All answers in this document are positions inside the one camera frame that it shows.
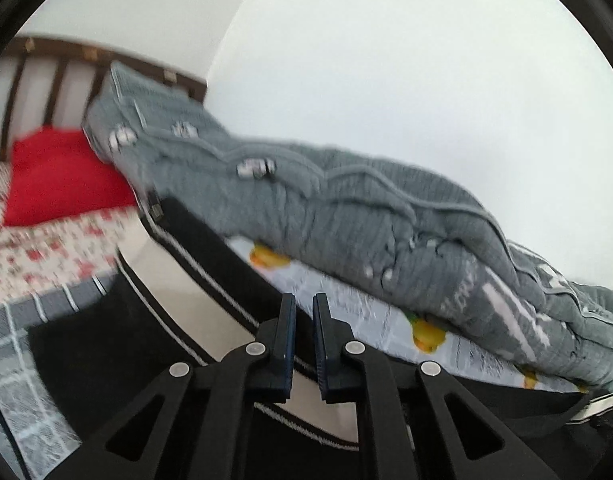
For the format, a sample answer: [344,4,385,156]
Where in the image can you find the black pants with white stripe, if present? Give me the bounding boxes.
[29,200,613,479]

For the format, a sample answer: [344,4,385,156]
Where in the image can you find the grey fruit-print bed cover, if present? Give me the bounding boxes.
[0,238,586,479]

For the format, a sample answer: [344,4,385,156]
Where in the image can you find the grey quilted blanket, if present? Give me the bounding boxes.
[84,63,613,392]

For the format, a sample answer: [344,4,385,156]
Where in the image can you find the floral bed sheet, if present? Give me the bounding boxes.
[0,162,137,304]

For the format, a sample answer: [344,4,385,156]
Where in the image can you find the red pillow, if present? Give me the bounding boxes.
[3,127,135,226]

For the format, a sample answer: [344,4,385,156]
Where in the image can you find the dark wooden headboard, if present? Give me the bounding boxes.
[0,36,207,162]

